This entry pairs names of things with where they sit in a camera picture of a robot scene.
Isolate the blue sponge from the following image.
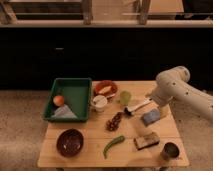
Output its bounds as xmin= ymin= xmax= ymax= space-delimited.
xmin=141 ymin=109 xmax=160 ymax=126

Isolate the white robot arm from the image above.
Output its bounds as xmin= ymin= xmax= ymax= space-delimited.
xmin=150 ymin=66 xmax=213 ymax=122

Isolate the metal cup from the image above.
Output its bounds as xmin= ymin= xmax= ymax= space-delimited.
xmin=161 ymin=142 xmax=180 ymax=160

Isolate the light green plastic cup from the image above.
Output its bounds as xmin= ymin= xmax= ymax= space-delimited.
xmin=118 ymin=91 xmax=131 ymax=106

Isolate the white plastic cup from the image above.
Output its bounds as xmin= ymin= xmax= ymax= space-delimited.
xmin=91 ymin=95 xmax=108 ymax=112

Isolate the wooden table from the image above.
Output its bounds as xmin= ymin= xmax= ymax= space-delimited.
xmin=37 ymin=80 xmax=190 ymax=171

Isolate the green chili pepper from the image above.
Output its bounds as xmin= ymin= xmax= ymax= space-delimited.
xmin=103 ymin=135 xmax=125 ymax=159

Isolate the dark grape bunch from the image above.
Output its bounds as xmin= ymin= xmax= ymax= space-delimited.
xmin=106 ymin=112 xmax=123 ymax=131

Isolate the orange bowl with food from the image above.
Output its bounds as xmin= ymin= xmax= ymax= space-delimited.
xmin=94 ymin=80 xmax=118 ymax=96

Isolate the green plastic tray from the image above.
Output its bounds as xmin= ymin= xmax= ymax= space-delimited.
xmin=43 ymin=78 xmax=92 ymax=122

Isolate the dark brown bowl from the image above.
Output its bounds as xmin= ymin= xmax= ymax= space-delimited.
xmin=56 ymin=129 xmax=84 ymax=158

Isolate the grey folded cloth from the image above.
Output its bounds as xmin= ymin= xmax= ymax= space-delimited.
xmin=53 ymin=105 xmax=76 ymax=118

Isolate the red apple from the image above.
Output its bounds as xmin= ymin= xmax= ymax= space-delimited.
xmin=53 ymin=95 xmax=65 ymax=107

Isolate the white handled brush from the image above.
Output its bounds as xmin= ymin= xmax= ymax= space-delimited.
xmin=124 ymin=98 xmax=152 ymax=116

